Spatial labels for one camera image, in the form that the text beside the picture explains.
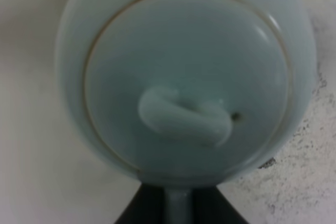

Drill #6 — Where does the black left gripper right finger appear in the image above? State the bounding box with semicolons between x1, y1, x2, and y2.
192;186;248;224

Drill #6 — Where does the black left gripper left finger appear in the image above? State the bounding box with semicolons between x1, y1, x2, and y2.
115;184;164;224

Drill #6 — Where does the light blue porcelain teapot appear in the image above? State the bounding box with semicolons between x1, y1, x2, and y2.
55;0;317;223

